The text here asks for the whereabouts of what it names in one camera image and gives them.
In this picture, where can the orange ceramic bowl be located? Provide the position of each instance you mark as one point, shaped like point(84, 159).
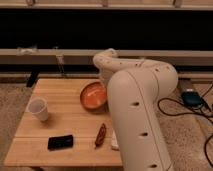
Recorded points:
point(93, 96)

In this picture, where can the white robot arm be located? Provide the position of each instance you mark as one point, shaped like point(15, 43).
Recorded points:
point(133, 87)

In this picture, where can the wooden table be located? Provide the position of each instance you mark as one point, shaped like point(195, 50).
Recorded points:
point(67, 116)

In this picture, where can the small white object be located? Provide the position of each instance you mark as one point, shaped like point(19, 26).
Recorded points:
point(114, 144)

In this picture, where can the black rectangular object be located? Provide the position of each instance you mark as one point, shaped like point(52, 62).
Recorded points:
point(60, 142)

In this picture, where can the dark blue power adapter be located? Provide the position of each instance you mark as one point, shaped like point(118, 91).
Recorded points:
point(191, 98)

